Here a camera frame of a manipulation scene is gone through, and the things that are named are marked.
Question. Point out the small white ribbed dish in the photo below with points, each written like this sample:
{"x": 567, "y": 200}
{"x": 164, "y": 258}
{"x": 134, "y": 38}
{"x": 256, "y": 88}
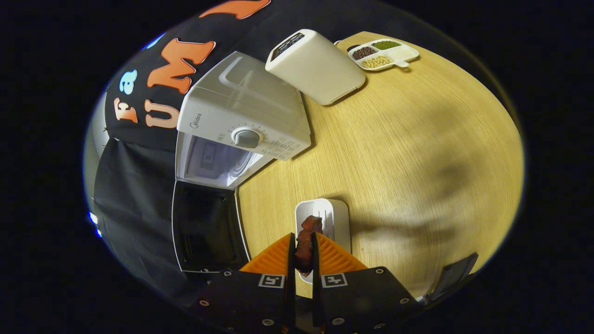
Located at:
{"x": 336, "y": 218}

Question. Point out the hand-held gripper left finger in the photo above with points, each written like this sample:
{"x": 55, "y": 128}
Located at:
{"x": 290, "y": 297}

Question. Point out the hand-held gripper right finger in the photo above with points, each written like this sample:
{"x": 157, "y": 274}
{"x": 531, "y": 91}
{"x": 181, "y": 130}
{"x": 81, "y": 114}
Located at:
{"x": 316, "y": 297}

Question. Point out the white microwave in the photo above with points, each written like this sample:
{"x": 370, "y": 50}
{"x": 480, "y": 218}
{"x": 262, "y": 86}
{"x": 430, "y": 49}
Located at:
{"x": 250, "y": 97}

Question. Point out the white divided tray of beans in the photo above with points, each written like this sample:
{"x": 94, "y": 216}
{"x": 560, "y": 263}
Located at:
{"x": 399, "y": 53}

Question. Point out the black backdrop cloth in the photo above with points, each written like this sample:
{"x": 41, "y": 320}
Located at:
{"x": 134, "y": 199}

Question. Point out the cream white toaster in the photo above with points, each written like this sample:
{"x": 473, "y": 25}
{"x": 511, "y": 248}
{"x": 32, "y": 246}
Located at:
{"x": 315, "y": 69}

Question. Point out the red meat strip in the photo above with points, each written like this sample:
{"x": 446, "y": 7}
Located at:
{"x": 305, "y": 246}

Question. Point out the dark flat device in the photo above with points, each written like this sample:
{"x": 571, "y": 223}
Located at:
{"x": 452, "y": 276}

